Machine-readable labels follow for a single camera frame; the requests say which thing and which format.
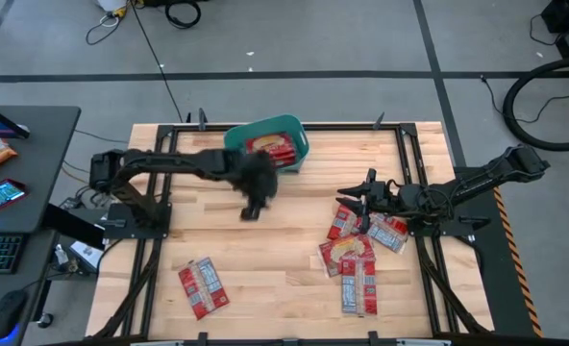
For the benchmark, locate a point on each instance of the black mat with hazard stripe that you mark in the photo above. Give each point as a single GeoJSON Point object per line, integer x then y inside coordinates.
{"type": "Point", "coordinates": [501, 269]}

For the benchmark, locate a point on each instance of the white power adapter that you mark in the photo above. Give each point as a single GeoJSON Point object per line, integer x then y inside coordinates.
{"type": "Point", "coordinates": [86, 252]}

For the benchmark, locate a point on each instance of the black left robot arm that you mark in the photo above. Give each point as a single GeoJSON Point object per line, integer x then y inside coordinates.
{"type": "Point", "coordinates": [169, 163]}

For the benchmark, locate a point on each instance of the white bucket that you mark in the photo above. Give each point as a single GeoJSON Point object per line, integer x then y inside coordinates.
{"type": "Point", "coordinates": [111, 4]}

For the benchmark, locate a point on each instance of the black desk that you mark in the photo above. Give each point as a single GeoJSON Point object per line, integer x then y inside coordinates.
{"type": "Point", "coordinates": [49, 144]}

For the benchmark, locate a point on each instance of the black metal table frame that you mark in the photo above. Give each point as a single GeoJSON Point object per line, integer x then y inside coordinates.
{"type": "Point", "coordinates": [352, 127]}

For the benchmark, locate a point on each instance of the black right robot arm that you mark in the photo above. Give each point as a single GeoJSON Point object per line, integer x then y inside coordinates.
{"type": "Point", "coordinates": [481, 180]}

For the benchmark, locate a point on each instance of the black caster wheel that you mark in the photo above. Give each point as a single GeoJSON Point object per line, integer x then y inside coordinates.
{"type": "Point", "coordinates": [45, 320]}

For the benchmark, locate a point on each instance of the black computer mouse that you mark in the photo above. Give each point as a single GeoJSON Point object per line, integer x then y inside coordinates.
{"type": "Point", "coordinates": [7, 312]}

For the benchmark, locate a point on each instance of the teal plastic basket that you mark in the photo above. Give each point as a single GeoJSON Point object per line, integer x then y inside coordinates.
{"type": "Point", "coordinates": [241, 134]}

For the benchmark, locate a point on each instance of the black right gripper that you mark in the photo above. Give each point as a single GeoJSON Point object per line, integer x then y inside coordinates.
{"type": "Point", "coordinates": [390, 197]}

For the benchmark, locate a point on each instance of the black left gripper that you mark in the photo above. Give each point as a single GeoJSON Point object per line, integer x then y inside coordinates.
{"type": "Point", "coordinates": [255, 178]}

